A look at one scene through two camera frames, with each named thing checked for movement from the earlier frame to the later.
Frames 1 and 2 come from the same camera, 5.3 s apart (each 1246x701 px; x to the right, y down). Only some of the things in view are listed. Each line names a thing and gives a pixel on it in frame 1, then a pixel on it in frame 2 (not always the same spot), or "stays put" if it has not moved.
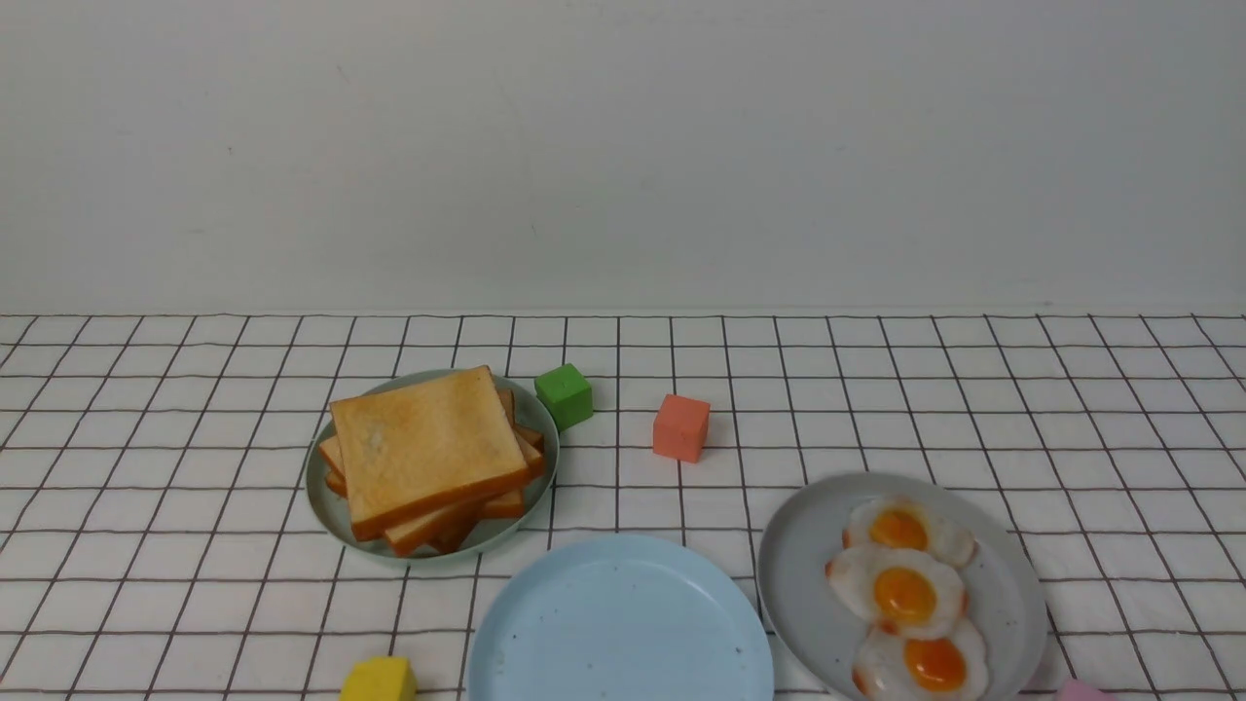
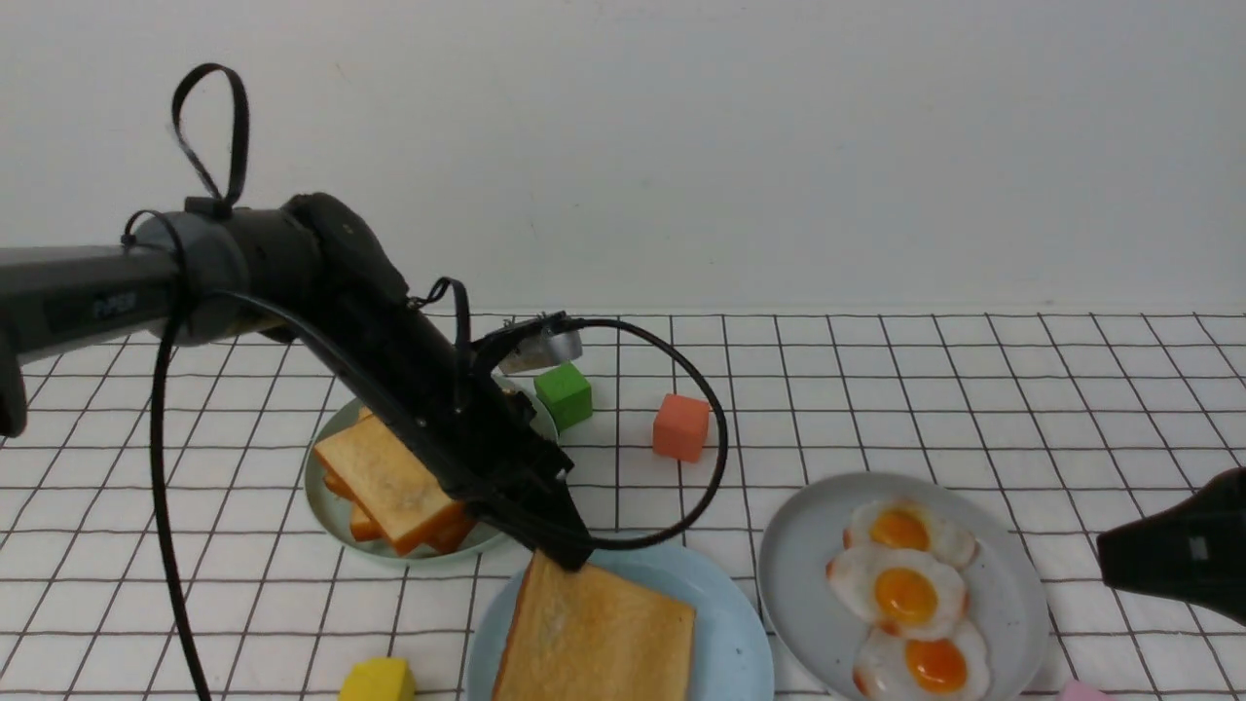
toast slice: x=416 y=450 to x=592 y=635
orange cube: x=680 y=427 stays put
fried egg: x=904 y=590 stays put
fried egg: x=949 y=665 stays put
